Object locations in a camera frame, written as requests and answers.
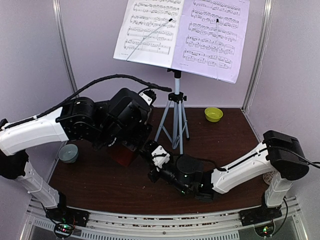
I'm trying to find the brown wooden metronome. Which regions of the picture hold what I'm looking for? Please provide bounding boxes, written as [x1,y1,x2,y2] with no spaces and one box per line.
[107,144,138,167]

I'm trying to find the white perforated music stand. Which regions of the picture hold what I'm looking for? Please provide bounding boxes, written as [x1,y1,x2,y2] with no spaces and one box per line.
[126,17,223,156]

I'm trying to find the sheet music page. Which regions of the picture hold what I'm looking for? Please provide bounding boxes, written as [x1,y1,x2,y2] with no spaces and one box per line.
[113,0,184,68]

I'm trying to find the lavender bottom paper sheet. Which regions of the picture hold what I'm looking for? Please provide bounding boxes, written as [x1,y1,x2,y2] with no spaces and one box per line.
[171,0,250,84]

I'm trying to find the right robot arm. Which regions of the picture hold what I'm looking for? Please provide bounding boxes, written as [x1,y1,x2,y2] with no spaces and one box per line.
[141,130,320,221]

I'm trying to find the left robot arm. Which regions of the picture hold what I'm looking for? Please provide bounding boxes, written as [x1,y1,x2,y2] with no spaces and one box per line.
[0,82,171,222]

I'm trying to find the pale celadon bowl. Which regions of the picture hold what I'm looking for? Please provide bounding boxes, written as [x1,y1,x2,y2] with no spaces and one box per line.
[58,144,79,164]

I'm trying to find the lime green bowl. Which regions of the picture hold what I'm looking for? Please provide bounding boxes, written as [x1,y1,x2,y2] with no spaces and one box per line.
[204,107,224,123]

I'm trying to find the patterned yellow-lined mug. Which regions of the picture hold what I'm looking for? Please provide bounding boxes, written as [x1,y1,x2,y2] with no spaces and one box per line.
[262,170,278,186]

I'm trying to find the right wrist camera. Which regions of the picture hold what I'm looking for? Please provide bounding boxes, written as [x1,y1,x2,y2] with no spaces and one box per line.
[144,140,171,171]

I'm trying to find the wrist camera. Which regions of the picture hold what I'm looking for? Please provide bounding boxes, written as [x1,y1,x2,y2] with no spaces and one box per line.
[144,140,171,171]
[139,89,157,106]

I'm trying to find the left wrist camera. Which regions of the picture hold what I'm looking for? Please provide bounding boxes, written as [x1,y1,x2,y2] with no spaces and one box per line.
[139,89,157,106]

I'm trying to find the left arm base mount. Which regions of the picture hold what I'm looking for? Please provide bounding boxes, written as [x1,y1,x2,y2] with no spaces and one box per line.
[45,207,90,227]

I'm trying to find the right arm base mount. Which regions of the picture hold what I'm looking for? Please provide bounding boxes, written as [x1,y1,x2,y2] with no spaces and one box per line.
[239,207,282,227]

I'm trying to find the aluminium front rail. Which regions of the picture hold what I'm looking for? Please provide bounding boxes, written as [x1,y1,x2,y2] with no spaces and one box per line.
[18,197,311,240]

